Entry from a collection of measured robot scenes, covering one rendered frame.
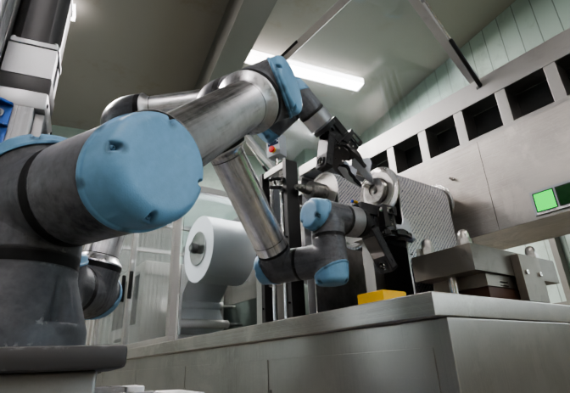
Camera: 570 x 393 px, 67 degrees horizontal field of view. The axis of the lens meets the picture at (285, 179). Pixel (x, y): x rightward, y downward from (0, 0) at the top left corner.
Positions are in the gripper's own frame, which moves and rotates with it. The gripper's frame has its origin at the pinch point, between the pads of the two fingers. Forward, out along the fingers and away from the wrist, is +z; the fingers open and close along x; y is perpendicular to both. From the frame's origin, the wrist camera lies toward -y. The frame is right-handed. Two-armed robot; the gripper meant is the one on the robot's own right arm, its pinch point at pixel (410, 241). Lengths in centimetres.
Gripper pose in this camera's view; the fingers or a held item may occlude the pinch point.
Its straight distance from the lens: 120.8
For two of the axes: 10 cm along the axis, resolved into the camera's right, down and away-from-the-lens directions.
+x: -5.9, 3.5, 7.3
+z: 8.1, 2.1, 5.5
